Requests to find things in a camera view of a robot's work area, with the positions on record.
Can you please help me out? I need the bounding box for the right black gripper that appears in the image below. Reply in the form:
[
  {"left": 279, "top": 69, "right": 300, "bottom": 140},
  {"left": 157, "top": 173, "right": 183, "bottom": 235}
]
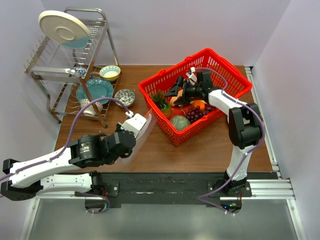
[{"left": 164, "top": 76, "right": 202, "bottom": 107}]

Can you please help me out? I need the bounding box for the red plastic shopping basket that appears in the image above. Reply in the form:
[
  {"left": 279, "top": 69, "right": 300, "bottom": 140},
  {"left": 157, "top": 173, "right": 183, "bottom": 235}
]
[{"left": 138, "top": 48, "right": 253, "bottom": 147}]

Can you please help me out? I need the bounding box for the small toy pineapple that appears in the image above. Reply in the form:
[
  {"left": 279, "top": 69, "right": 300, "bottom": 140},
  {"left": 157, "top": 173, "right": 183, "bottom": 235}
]
[{"left": 151, "top": 90, "right": 183, "bottom": 119}]

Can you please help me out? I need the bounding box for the clear zip top bag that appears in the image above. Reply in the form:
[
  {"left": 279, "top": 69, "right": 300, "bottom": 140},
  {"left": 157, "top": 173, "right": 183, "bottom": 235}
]
[{"left": 116, "top": 110, "right": 157, "bottom": 165}]

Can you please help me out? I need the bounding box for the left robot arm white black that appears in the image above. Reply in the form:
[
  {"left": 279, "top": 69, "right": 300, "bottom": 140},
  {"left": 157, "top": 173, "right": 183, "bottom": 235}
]
[{"left": 0, "top": 123, "right": 140, "bottom": 201}]

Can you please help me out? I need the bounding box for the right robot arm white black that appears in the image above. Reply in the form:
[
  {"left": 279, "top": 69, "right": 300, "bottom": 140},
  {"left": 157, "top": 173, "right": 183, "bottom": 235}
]
[{"left": 165, "top": 67, "right": 266, "bottom": 197}]

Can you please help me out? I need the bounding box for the orange fruit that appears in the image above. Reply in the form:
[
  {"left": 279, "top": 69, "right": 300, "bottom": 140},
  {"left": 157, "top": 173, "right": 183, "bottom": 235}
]
[{"left": 191, "top": 100, "right": 206, "bottom": 111}]

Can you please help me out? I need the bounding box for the purple grape bunch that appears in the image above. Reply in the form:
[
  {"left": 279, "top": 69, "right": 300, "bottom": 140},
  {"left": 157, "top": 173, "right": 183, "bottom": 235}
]
[{"left": 184, "top": 104, "right": 216, "bottom": 124}]

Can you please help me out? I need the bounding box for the green netted melon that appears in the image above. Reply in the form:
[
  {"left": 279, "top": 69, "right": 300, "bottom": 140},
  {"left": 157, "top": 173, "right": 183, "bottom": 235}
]
[{"left": 170, "top": 115, "right": 191, "bottom": 132}]

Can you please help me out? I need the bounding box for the patterned bowl in rack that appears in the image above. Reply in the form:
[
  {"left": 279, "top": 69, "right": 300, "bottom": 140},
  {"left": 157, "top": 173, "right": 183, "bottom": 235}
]
[{"left": 80, "top": 98, "right": 103, "bottom": 117}]

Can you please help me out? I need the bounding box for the black white patterned bowl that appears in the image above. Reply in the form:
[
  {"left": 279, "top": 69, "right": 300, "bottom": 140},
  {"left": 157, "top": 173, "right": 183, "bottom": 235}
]
[{"left": 114, "top": 89, "right": 136, "bottom": 108}]

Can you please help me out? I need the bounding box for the teal scalloped plate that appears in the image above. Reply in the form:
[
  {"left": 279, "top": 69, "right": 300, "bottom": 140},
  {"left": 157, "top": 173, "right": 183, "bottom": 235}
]
[{"left": 76, "top": 78, "right": 114, "bottom": 103}]

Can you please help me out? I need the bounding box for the yellow rimmed teal bowl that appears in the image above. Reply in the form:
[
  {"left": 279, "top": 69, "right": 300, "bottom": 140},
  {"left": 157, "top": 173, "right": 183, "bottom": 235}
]
[{"left": 99, "top": 65, "right": 121, "bottom": 82}]

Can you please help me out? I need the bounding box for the metal dish rack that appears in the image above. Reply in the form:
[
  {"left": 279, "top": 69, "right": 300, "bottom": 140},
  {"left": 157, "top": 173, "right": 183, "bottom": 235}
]
[{"left": 25, "top": 7, "right": 119, "bottom": 124}]

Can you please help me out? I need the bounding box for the blue patterned dish in rack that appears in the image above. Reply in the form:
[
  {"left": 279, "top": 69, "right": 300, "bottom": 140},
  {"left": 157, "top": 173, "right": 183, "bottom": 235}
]
[{"left": 73, "top": 64, "right": 88, "bottom": 79}]

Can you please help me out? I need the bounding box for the large white blue plate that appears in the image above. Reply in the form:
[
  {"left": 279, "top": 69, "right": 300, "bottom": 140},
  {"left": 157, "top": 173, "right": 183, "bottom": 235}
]
[{"left": 38, "top": 10, "right": 91, "bottom": 50}]

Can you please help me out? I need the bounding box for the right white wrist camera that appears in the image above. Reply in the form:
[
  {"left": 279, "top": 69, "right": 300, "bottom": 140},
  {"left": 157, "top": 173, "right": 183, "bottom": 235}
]
[{"left": 186, "top": 67, "right": 197, "bottom": 86}]

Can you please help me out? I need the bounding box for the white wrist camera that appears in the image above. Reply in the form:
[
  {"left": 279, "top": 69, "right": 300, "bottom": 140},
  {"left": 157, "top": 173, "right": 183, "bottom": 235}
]
[
  {"left": 186, "top": 67, "right": 197, "bottom": 86},
  {"left": 121, "top": 113, "right": 147, "bottom": 138}
]

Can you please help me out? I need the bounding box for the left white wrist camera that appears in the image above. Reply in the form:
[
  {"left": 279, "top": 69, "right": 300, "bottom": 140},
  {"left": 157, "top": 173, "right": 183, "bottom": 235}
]
[{"left": 121, "top": 113, "right": 147, "bottom": 138}]

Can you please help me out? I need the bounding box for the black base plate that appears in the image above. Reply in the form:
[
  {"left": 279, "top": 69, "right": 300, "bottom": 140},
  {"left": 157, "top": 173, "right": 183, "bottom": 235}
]
[{"left": 74, "top": 171, "right": 252, "bottom": 210}]

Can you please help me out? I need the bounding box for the aluminium frame rail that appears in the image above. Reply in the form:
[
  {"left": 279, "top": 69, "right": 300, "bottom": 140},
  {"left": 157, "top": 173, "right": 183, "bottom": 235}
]
[{"left": 244, "top": 66, "right": 307, "bottom": 240}]

